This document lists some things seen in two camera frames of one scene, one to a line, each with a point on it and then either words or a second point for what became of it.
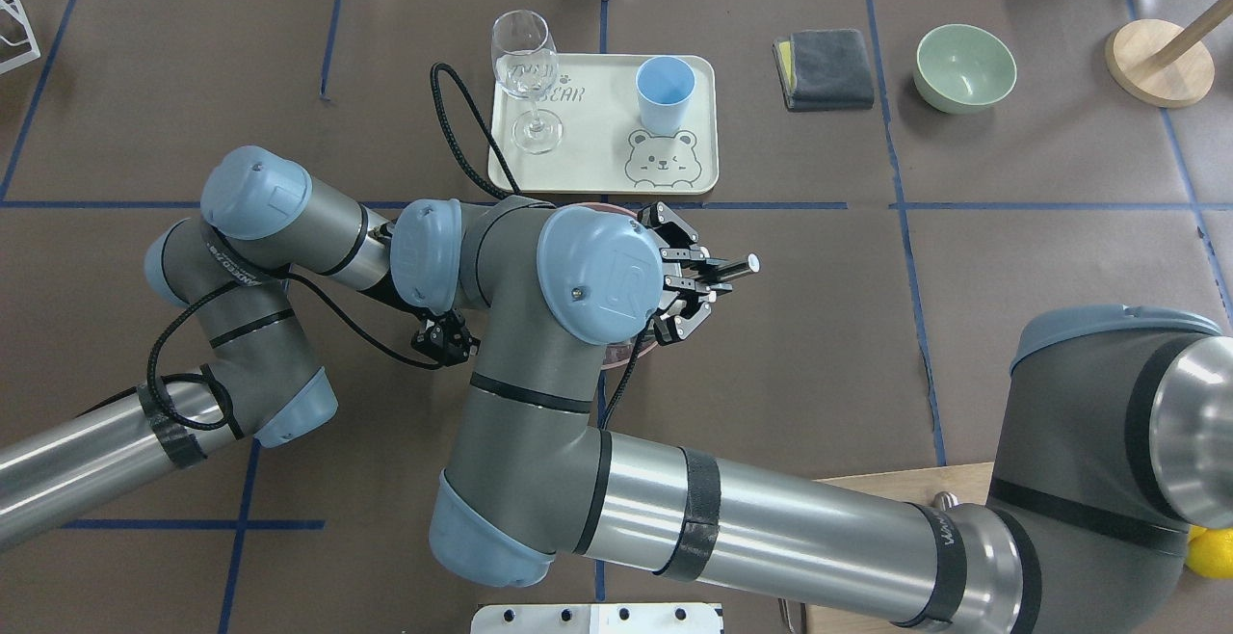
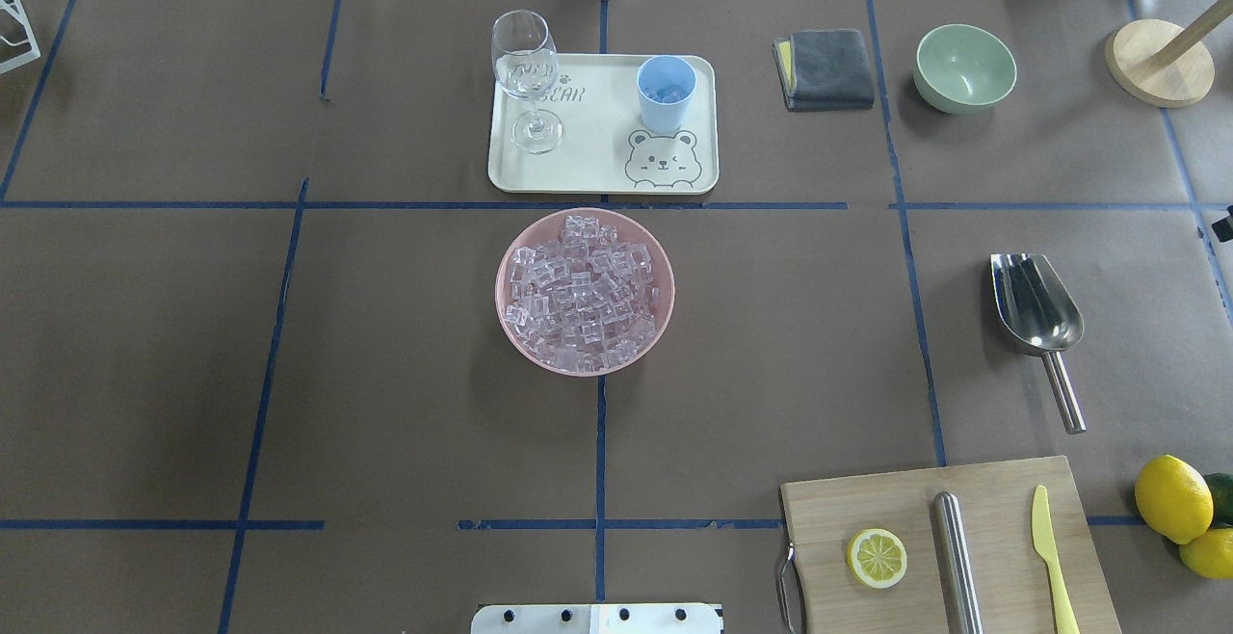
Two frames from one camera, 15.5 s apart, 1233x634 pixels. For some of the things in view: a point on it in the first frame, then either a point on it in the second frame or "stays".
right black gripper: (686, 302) to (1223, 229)
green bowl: (959, 69) stays
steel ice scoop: (722, 272) to (1039, 317)
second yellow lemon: (1210, 552) stays
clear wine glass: (526, 64) stays
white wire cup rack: (10, 2) stays
